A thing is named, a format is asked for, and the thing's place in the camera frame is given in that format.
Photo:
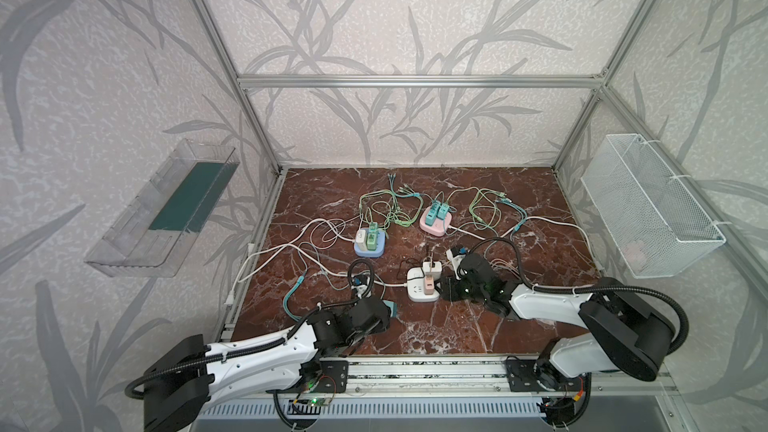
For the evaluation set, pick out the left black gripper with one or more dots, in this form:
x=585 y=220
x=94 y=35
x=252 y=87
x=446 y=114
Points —
x=372 y=306

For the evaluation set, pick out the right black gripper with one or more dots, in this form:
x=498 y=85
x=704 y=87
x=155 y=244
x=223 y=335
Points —
x=455 y=287

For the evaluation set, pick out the white charger plug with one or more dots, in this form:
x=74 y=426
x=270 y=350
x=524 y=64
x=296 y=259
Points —
x=432 y=269

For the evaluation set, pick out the teal charger plug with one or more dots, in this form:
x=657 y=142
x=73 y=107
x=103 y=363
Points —
x=392 y=308

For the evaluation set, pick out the white power strip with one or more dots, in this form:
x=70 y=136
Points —
x=415 y=284

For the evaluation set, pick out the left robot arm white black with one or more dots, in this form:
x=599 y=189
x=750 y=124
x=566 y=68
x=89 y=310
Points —
x=308 y=357

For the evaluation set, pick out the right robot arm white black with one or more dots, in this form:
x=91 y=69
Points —
x=626 y=328

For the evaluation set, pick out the pink power strip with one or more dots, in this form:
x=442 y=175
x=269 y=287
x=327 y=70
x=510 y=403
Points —
x=436 y=219

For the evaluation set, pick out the blue power strip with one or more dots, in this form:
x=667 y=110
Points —
x=369 y=244

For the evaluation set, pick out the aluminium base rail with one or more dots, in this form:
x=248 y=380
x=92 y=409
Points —
x=449 y=376

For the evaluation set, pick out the white wire mesh basket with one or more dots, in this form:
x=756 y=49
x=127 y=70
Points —
x=657 y=225

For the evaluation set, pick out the clear plastic wall bin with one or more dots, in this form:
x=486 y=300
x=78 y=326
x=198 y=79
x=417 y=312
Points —
x=153 y=236

